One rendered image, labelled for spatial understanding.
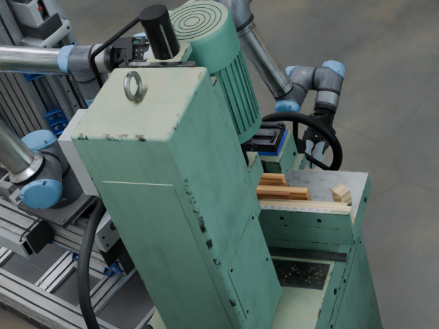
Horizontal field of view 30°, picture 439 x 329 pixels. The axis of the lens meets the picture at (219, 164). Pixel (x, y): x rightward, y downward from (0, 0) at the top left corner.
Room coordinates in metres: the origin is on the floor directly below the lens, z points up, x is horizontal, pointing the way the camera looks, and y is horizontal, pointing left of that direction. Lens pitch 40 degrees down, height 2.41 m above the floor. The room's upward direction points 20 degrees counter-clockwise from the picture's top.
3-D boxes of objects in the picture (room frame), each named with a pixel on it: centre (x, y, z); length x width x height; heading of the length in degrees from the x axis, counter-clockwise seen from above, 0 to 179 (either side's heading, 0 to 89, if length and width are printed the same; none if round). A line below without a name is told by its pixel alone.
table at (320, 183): (1.70, -0.08, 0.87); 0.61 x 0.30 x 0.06; 58
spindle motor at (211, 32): (1.59, -0.05, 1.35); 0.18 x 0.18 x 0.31
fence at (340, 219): (1.57, -0.01, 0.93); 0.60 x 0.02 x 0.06; 58
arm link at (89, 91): (1.92, 0.25, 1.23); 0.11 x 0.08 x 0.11; 176
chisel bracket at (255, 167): (1.58, -0.04, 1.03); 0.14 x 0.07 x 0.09; 148
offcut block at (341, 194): (1.51, -0.27, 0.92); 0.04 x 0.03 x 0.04; 21
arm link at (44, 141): (2.05, 0.50, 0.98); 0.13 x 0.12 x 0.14; 176
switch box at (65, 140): (1.40, 0.24, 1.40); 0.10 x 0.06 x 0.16; 148
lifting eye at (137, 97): (1.35, 0.11, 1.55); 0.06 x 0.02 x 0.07; 148
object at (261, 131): (1.77, -0.13, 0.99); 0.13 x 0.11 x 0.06; 58
